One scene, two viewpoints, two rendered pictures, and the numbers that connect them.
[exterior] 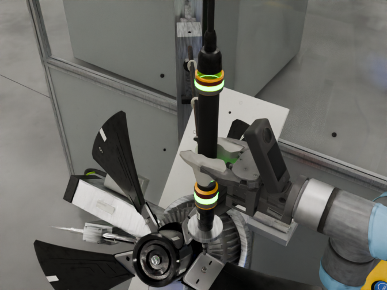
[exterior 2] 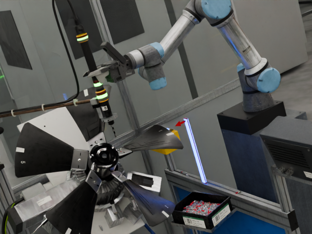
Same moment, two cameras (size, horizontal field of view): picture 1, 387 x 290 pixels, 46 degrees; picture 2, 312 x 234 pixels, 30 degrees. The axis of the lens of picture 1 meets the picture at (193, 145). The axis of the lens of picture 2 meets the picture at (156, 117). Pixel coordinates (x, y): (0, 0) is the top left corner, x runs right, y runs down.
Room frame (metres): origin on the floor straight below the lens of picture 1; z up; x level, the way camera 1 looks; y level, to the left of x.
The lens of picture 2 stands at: (-0.78, 1.87, 2.00)
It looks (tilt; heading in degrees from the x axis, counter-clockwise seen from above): 17 degrees down; 301
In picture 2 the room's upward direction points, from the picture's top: 17 degrees counter-clockwise
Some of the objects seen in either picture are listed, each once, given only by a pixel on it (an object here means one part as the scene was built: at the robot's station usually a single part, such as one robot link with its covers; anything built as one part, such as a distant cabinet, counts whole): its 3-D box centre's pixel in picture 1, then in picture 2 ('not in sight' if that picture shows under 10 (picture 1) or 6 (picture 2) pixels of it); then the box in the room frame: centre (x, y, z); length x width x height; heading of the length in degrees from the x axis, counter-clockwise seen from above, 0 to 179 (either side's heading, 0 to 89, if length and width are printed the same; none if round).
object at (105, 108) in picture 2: (207, 153); (94, 72); (0.58, -0.02, 1.54); 0.04 x 0.04 x 0.46
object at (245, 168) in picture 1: (265, 187); (118, 68); (0.52, -0.12, 1.52); 0.12 x 0.08 x 0.09; 58
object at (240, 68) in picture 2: not in sight; (251, 74); (0.18, -0.67, 1.24); 0.13 x 0.12 x 0.14; 133
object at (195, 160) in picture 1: (201, 172); (100, 76); (0.55, -0.01, 1.52); 0.09 x 0.03 x 0.06; 69
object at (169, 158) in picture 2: not in sight; (169, 159); (0.64, -0.49, 0.92); 0.03 x 0.03 x 0.12; 58
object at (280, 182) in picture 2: not in sight; (281, 188); (-0.06, -0.05, 0.96); 0.03 x 0.03 x 0.20; 58
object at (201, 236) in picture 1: (205, 209); (104, 108); (0.59, -0.02, 1.39); 0.09 x 0.07 x 0.10; 3
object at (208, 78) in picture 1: (209, 81); (82, 37); (0.58, -0.02, 1.69); 0.04 x 0.04 x 0.03
